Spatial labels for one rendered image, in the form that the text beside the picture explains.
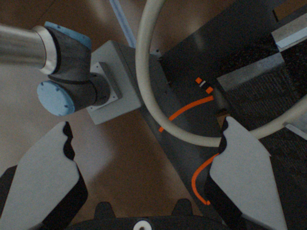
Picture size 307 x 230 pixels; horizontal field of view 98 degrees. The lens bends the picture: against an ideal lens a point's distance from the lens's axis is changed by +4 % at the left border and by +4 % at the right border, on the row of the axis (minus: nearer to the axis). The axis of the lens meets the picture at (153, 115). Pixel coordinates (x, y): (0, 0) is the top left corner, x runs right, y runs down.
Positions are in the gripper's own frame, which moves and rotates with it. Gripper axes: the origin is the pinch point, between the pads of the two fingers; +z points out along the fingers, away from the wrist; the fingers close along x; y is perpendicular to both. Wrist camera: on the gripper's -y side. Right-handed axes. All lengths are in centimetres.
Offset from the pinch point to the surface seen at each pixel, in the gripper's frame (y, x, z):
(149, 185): 196, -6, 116
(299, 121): 16, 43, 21
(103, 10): -34, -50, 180
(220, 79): 17, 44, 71
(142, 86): 3.6, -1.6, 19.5
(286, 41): -4, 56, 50
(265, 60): 4, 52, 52
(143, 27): -7.9, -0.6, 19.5
